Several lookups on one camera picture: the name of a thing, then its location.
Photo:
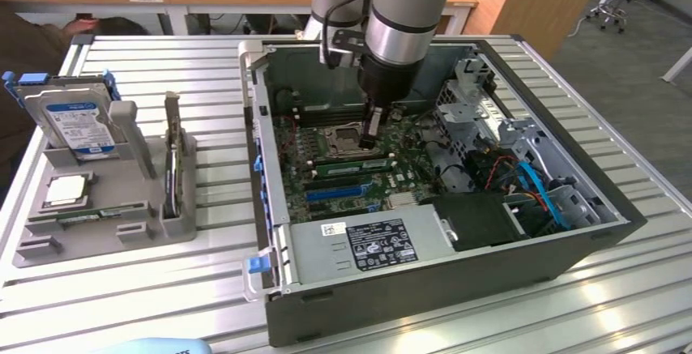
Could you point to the wooden cabinet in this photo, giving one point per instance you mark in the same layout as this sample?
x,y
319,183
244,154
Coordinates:
x,y
540,1

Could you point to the grey parts rack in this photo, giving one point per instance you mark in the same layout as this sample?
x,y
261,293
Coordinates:
x,y
136,192

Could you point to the silver CPU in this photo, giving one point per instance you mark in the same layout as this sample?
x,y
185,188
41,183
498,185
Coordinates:
x,y
66,190

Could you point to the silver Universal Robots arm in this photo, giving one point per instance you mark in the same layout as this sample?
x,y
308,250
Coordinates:
x,y
400,5

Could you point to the green installed RAM stick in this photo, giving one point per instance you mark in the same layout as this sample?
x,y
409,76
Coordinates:
x,y
352,166

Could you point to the blue card retainer strip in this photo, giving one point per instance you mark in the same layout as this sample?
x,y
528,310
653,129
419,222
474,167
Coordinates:
x,y
257,167

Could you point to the CPU socket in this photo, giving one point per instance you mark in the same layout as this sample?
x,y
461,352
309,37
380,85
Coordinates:
x,y
341,139

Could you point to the white table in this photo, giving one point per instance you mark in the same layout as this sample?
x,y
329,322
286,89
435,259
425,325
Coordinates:
x,y
679,62

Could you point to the blue case latch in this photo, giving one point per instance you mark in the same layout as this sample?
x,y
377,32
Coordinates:
x,y
257,265

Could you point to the hard disk with blue label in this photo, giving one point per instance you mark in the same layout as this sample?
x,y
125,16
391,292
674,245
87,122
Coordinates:
x,y
70,123

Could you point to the black open PC case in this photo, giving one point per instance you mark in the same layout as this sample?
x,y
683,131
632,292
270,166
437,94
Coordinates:
x,y
432,289

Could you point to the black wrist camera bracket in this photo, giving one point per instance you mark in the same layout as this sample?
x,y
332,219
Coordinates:
x,y
347,42

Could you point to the graphics card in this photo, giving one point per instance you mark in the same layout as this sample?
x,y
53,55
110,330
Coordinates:
x,y
174,155

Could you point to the hard disk in blue caddy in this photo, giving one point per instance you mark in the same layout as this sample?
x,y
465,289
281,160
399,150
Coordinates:
x,y
59,80

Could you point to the metal disk bay cage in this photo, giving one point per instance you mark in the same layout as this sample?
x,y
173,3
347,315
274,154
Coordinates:
x,y
471,119

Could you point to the blue expansion slot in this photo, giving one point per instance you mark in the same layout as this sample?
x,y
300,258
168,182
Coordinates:
x,y
339,194

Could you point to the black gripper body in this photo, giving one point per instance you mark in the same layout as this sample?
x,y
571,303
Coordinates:
x,y
387,80

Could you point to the grey power supply with label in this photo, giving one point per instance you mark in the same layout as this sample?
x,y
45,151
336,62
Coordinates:
x,y
325,252

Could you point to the black RAM slot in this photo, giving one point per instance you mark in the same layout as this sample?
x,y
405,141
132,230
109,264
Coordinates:
x,y
339,182

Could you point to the green motherboard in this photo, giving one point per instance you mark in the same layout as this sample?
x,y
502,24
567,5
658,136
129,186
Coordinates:
x,y
403,155

